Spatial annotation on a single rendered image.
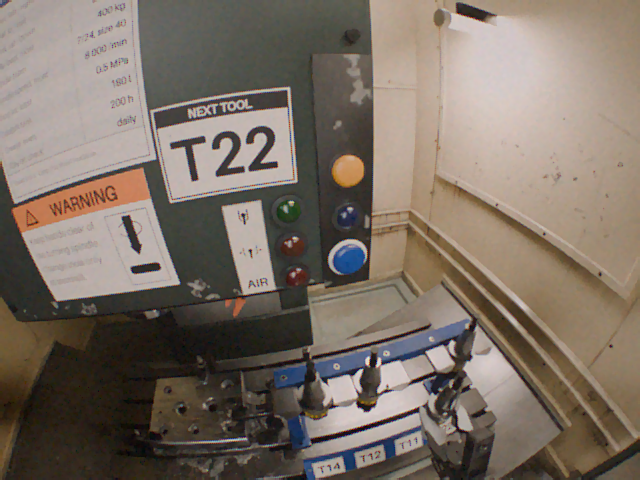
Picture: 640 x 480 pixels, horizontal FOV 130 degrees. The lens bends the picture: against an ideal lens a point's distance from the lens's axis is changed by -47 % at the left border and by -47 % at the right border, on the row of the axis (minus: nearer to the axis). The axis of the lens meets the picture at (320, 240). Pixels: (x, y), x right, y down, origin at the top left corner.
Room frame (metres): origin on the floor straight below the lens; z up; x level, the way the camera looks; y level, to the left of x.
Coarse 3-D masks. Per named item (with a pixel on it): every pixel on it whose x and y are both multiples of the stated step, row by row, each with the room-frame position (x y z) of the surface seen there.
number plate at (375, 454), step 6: (366, 450) 0.22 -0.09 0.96; (372, 450) 0.22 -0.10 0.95; (378, 450) 0.22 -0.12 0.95; (360, 456) 0.20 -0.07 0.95; (366, 456) 0.20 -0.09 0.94; (372, 456) 0.20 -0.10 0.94; (378, 456) 0.20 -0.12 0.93; (384, 456) 0.20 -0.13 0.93; (360, 462) 0.19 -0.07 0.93; (366, 462) 0.19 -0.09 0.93; (372, 462) 0.19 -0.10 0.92
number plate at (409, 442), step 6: (420, 432) 0.25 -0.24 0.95; (402, 438) 0.24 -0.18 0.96; (408, 438) 0.24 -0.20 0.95; (414, 438) 0.23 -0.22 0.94; (420, 438) 0.23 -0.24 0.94; (396, 444) 0.23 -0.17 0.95; (402, 444) 0.22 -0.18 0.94; (408, 444) 0.22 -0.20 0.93; (414, 444) 0.22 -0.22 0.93; (420, 444) 0.22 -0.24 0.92; (396, 450) 0.21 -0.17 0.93; (402, 450) 0.21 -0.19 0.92; (408, 450) 0.21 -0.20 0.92
